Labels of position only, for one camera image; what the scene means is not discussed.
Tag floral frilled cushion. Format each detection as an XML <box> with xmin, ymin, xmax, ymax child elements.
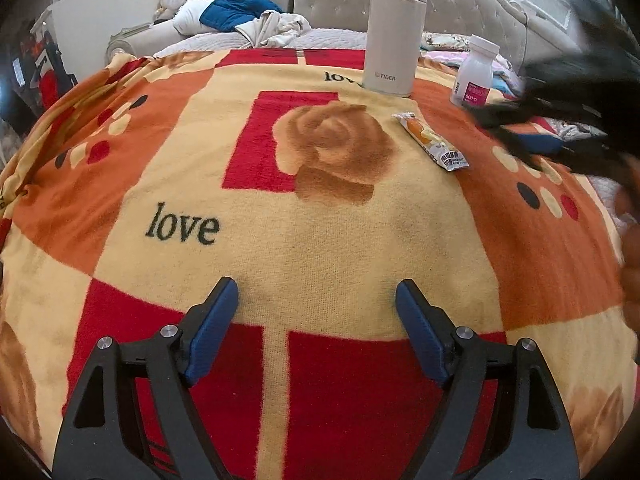
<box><xmin>422</xmin><ymin>32</ymin><xmax>471</xmax><ymax>52</ymax></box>

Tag beige crumpled garment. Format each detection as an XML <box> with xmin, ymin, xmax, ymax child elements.
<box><xmin>235</xmin><ymin>10</ymin><xmax>313</xmax><ymax>51</ymax></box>

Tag cream plush toy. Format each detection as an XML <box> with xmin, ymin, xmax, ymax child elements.
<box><xmin>157</xmin><ymin>0</ymin><xmax>188</xmax><ymax>21</ymax></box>

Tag person's right hand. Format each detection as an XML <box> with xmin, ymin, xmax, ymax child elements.
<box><xmin>615</xmin><ymin>180</ymin><xmax>640</xmax><ymax>331</ymax></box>

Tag white pillow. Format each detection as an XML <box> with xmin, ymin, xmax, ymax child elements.
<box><xmin>170</xmin><ymin>0</ymin><xmax>211</xmax><ymax>36</ymax></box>

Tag cream thermos bottle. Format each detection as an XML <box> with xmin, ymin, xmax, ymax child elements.
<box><xmin>362</xmin><ymin>0</ymin><xmax>428</xmax><ymax>98</ymax></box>

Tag white pill bottle pink label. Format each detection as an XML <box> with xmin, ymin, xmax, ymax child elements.
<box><xmin>451</xmin><ymin>35</ymin><xmax>500</xmax><ymax>108</ymax></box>

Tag blue quilted jacket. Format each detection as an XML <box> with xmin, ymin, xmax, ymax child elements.
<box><xmin>199</xmin><ymin>0</ymin><xmax>285</xmax><ymax>33</ymax></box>

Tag white cabinet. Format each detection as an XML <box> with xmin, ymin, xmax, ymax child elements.
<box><xmin>47</xmin><ymin>0</ymin><xmax>178</xmax><ymax>61</ymax></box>

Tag red orange printed blanket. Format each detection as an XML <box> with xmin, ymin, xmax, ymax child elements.
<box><xmin>0</xmin><ymin>47</ymin><xmax>640</xmax><ymax>471</ymax></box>

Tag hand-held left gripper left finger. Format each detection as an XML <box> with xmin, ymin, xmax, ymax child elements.
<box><xmin>52</xmin><ymin>276</ymin><xmax>238</xmax><ymax>480</ymax></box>

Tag pink folded blanket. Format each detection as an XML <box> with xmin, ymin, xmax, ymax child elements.
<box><xmin>425</xmin><ymin>47</ymin><xmax>521</xmax><ymax>81</ymax></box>

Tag hanging dark red clothes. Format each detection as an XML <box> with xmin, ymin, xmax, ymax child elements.
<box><xmin>15</xmin><ymin>30</ymin><xmax>76</xmax><ymax>106</ymax></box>

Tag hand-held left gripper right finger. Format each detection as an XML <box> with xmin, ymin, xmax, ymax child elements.
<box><xmin>396</xmin><ymin>280</ymin><xmax>581</xmax><ymax>480</ymax></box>

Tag orange white snack packet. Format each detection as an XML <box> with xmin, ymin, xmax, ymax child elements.
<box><xmin>391</xmin><ymin>112</ymin><xmax>471</xmax><ymax>173</ymax></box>

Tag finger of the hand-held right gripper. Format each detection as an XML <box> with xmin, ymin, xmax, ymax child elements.
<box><xmin>492</xmin><ymin>127</ymin><xmax>563</xmax><ymax>171</ymax></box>
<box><xmin>472</xmin><ymin>95</ymin><xmax>568</xmax><ymax>128</ymax></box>

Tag light blue folded blanket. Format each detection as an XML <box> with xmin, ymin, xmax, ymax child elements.
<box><xmin>492</xmin><ymin>70</ymin><xmax>526</xmax><ymax>96</ymax></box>

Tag white fuzzy bed cover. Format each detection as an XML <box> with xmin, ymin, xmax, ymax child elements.
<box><xmin>152</xmin><ymin>27</ymin><xmax>371</xmax><ymax>58</ymax></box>

